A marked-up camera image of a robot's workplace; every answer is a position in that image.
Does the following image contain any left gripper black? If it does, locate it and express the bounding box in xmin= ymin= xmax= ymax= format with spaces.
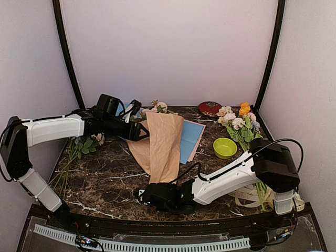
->
xmin=103 ymin=117 xmax=151 ymax=142

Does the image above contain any pink rose fake flower stem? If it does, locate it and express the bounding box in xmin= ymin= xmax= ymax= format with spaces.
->
xmin=141 ymin=100 xmax=178 ymax=116

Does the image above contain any beige pink wrapping paper sheet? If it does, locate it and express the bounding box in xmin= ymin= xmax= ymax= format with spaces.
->
xmin=127 ymin=112 xmax=184 ymax=184

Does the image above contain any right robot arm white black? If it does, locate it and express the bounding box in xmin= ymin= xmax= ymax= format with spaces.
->
xmin=138 ymin=139 xmax=301 ymax=228

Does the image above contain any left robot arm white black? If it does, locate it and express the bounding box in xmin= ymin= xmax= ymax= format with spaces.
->
xmin=1 ymin=94 xmax=149 ymax=229

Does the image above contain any left pile of fake flowers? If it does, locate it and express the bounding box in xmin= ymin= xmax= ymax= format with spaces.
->
xmin=49 ymin=133 xmax=105 ymax=200

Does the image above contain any pile of fake flowers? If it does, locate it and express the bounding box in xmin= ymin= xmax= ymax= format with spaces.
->
xmin=216 ymin=101 xmax=271 ymax=212
xmin=49 ymin=133 xmax=105 ymax=200

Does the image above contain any right pile of fake flowers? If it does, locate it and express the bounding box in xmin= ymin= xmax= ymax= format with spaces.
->
xmin=216 ymin=101 xmax=271 ymax=212

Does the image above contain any blue wrapping paper sheet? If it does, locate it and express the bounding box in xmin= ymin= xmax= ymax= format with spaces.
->
xmin=115 ymin=103 xmax=206 ymax=165

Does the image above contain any lime green bowl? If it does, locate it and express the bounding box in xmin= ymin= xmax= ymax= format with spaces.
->
xmin=213 ymin=138 xmax=238 ymax=160

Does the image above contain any red round embroidered cushion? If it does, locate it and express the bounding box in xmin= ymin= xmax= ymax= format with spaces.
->
xmin=197 ymin=101 xmax=222 ymax=118

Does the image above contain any white printed ribbon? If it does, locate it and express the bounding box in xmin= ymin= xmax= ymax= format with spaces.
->
xmin=228 ymin=185 xmax=305 ymax=212

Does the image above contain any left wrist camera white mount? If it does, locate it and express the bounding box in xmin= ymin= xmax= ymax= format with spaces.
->
xmin=121 ymin=100 xmax=142 ymax=123

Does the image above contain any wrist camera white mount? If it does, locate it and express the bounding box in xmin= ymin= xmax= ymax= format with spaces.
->
xmin=121 ymin=100 xmax=142 ymax=123
xmin=133 ymin=189 xmax=145 ymax=202

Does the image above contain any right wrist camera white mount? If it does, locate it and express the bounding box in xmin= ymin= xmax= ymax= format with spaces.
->
xmin=133 ymin=189 xmax=145 ymax=202

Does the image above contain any white slotted cable duct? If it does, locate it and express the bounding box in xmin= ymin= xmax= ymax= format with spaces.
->
xmin=33 ymin=224 xmax=250 ymax=251

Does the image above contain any left black frame post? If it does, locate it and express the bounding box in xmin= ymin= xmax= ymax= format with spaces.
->
xmin=52 ymin=0 xmax=85 ymax=109

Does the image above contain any black frame post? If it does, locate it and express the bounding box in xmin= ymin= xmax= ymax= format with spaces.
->
xmin=52 ymin=0 xmax=85 ymax=109
xmin=254 ymin=0 xmax=286 ymax=111

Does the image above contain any right black frame post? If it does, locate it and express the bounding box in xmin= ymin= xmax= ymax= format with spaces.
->
xmin=254 ymin=0 xmax=286 ymax=111

